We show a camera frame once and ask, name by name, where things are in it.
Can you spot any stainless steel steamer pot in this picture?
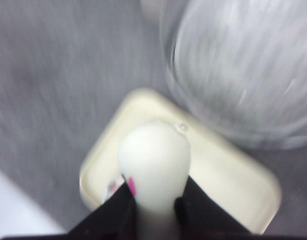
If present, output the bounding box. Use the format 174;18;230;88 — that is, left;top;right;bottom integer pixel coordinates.
160;0;307;149

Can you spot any cream rectangular tray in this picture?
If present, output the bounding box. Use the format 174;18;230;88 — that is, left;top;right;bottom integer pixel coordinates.
79;88;282;234

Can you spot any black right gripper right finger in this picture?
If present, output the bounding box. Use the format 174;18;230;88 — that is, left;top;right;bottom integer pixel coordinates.
174;177;251;237

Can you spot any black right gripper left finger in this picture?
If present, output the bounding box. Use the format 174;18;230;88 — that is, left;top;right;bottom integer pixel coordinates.
69;183;137;237

